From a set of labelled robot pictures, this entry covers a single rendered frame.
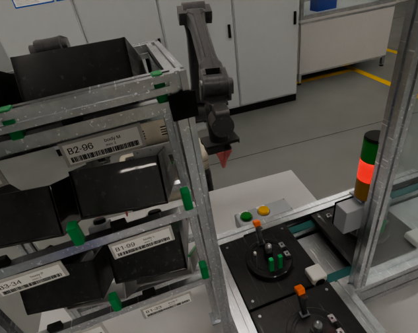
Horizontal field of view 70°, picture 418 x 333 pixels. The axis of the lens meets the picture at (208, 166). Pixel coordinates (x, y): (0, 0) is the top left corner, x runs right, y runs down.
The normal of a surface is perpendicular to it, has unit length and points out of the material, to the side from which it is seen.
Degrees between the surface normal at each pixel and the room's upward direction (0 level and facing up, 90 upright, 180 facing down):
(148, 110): 90
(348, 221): 90
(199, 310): 0
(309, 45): 90
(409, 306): 0
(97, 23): 90
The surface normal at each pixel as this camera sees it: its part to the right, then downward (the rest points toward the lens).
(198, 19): 0.01, -0.58
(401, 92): -0.95, 0.28
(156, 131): 0.25, 0.64
